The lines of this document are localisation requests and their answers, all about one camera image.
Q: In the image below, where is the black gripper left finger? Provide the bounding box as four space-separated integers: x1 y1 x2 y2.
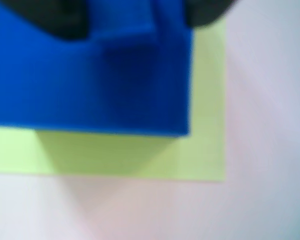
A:
0 0 91 41

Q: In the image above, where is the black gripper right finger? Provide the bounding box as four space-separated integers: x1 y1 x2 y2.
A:
184 0 238 28

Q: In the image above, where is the large blue cube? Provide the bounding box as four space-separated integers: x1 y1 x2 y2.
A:
0 0 195 138

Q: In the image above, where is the green paper square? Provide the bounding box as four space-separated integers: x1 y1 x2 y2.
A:
0 18 227 183

